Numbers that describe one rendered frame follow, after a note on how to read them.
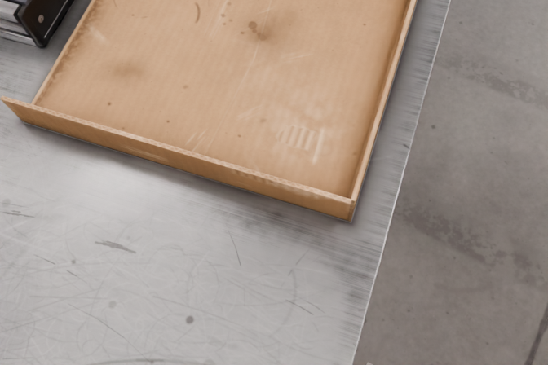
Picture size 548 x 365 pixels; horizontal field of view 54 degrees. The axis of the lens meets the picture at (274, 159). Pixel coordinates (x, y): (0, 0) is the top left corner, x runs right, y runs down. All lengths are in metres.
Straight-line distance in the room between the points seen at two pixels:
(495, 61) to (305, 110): 1.15
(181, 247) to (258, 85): 0.15
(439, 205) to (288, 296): 0.96
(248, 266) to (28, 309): 0.17
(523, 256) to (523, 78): 0.48
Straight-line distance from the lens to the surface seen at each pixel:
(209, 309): 0.42
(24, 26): 0.55
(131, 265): 0.44
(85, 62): 0.53
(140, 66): 0.51
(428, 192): 1.35
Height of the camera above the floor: 1.24
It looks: 66 degrees down
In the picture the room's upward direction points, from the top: 8 degrees counter-clockwise
